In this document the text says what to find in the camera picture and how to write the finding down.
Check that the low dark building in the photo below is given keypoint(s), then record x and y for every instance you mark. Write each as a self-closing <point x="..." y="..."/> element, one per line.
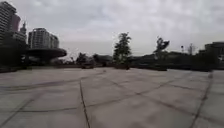
<point x="215" y="48"/>

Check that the dark hedge row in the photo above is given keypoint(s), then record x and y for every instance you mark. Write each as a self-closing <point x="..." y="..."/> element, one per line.
<point x="176" y="60"/>

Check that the tall grey building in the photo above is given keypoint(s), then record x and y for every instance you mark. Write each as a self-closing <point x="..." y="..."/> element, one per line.
<point x="6" y="23"/>

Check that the white high-rise building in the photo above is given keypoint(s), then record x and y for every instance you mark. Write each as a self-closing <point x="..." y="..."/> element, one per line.
<point x="40" y="38"/>

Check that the tall green tree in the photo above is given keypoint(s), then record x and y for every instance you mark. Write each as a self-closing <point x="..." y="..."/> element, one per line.
<point x="122" y="48"/>

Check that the leaning dark tree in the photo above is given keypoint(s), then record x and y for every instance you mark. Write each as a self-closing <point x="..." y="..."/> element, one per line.
<point x="161" y="45"/>

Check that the round flat-roofed shelter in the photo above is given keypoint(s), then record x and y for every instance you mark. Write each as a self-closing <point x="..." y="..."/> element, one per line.
<point x="45" y="52"/>

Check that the small dark tree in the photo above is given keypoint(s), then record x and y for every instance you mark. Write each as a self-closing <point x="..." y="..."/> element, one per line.
<point x="81" y="58"/>

